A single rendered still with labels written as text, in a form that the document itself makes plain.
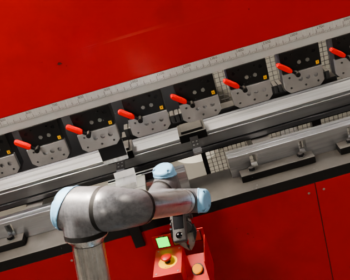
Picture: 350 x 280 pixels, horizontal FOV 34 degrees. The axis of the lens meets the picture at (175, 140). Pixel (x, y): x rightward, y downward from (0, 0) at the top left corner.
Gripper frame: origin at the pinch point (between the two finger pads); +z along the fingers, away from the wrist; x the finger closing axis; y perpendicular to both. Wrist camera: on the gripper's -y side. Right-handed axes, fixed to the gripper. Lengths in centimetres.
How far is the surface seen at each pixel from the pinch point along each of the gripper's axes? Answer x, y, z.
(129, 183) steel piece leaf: 20.5, 27.1, -14.2
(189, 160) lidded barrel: 26, 202, 99
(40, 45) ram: 34, 32, -75
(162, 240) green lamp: 11.2, 10.0, 2.5
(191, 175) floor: 25, 184, 100
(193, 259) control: 1.1, 5.0, 10.2
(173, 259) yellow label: 7.6, 2.0, 5.8
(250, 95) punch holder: -32, 38, -34
